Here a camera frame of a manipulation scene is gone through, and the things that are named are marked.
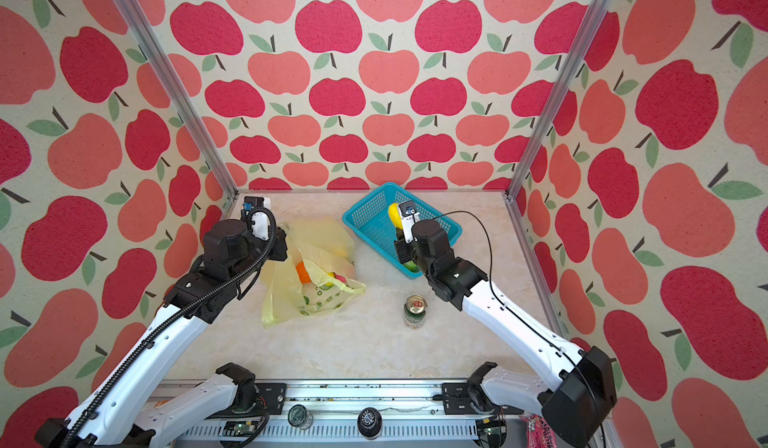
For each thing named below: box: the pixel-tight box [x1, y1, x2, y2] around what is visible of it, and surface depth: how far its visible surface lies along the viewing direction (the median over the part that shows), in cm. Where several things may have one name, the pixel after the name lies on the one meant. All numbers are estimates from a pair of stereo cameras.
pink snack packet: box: [519, 414, 557, 448], surface depth 70 cm
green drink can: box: [404, 294, 428, 329], surface depth 81 cm
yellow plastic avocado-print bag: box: [262, 218, 366, 329], surface depth 78 cm
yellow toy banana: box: [388, 203, 403, 229], surface depth 74 cm
